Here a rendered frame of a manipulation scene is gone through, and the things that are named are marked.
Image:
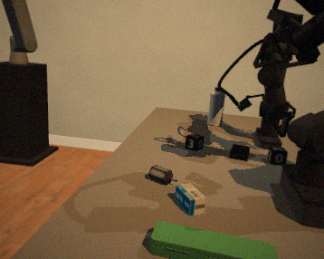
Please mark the small blue and tan cardboard box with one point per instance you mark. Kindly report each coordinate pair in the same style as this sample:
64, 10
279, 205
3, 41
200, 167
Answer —
190, 199

